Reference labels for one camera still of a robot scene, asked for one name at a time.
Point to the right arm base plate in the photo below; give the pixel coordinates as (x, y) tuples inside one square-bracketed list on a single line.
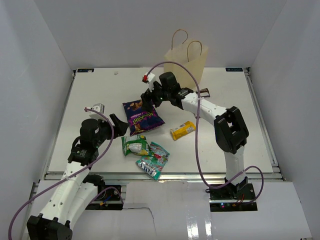
[(220, 200)]

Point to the green snack packet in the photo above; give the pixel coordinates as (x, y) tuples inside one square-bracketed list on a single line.
[(136, 144)]

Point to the blue corner label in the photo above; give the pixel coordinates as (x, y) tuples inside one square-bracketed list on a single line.
[(85, 70), (234, 69)]

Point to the right blue corner label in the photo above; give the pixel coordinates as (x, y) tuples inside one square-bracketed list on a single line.
[(234, 69)]

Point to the brown chocolate bar upper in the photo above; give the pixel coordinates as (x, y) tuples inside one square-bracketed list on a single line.
[(203, 93)]

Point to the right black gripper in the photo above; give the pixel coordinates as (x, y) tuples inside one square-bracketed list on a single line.
[(147, 99)]

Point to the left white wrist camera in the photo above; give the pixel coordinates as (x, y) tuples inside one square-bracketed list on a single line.
[(94, 110)]

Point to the aluminium table frame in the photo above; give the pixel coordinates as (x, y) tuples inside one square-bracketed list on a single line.
[(114, 86)]

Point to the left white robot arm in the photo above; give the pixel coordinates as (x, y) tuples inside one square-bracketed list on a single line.
[(77, 187)]

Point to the yellow snack bar wrapper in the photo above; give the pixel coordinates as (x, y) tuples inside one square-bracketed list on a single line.
[(182, 130)]

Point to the teal Fox's candy bag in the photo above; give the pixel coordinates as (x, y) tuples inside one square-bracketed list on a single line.
[(153, 164)]

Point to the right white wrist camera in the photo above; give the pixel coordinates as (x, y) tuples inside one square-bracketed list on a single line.
[(149, 78)]

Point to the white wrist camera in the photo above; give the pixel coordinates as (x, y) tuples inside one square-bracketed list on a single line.
[(94, 110), (149, 78)]

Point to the dark blue purple snack bag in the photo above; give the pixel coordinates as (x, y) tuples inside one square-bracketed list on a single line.
[(139, 120)]

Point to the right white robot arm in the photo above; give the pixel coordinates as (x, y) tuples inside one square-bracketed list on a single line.
[(230, 130)]

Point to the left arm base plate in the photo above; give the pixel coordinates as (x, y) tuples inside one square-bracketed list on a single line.
[(107, 201)]

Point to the left blue corner label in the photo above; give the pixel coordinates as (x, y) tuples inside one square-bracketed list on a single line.
[(85, 70)]

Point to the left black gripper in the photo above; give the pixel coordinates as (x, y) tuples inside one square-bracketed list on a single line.
[(120, 127)]

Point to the white paper sheet front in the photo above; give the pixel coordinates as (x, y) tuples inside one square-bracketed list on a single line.
[(181, 211)]

